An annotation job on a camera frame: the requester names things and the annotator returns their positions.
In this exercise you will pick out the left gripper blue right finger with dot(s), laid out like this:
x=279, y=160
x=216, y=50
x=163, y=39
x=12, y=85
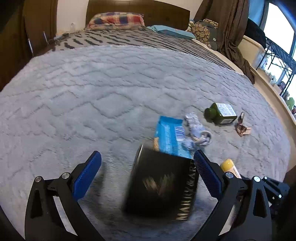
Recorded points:
x=253, y=220

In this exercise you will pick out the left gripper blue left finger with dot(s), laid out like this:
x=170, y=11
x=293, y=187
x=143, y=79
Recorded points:
x=42, y=219

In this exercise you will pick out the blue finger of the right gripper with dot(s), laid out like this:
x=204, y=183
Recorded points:
x=276, y=191

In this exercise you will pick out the black Marikeard box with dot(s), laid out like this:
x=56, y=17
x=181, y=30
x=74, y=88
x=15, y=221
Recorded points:
x=161, y=186

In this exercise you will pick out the small yellow tube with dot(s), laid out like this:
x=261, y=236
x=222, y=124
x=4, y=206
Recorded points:
x=228, y=166

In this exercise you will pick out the rose gold hair clip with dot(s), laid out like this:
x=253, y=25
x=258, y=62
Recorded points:
x=241, y=129

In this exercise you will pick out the green frog plush toy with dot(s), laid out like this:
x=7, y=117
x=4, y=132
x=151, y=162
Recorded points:
x=290, y=103

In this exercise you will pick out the small green labelled bottle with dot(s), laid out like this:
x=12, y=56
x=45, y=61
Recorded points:
x=220, y=113

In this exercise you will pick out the grey textured plush blanket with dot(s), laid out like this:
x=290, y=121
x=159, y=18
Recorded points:
x=64, y=105

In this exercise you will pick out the blue snack wrapper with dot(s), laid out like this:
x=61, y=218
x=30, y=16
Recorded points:
x=169, y=137

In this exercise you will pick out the white storage box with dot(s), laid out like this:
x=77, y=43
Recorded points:
x=251, y=50

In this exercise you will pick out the black clothes pile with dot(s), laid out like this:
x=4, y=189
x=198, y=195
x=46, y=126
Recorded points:
x=254, y=32

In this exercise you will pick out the brown patterned cushion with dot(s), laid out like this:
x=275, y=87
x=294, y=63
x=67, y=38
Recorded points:
x=205, y=31

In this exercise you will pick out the wooden nightstand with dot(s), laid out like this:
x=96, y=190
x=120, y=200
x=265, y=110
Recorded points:
x=50, y=44

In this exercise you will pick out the brown curtain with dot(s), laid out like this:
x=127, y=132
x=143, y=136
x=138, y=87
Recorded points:
x=232, y=17

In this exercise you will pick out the dark wooden wardrobe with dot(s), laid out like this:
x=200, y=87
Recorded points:
x=26, y=27

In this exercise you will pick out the light blue pillow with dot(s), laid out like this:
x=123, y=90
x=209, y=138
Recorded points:
x=172, y=32

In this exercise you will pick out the black white striped bedspread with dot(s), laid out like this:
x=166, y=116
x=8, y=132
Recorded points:
x=140, y=37

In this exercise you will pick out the red blue plaid pillow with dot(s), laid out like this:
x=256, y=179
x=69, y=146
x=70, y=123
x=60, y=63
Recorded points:
x=116, y=21

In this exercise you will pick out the dark wooden headboard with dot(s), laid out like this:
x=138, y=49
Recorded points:
x=155, y=12

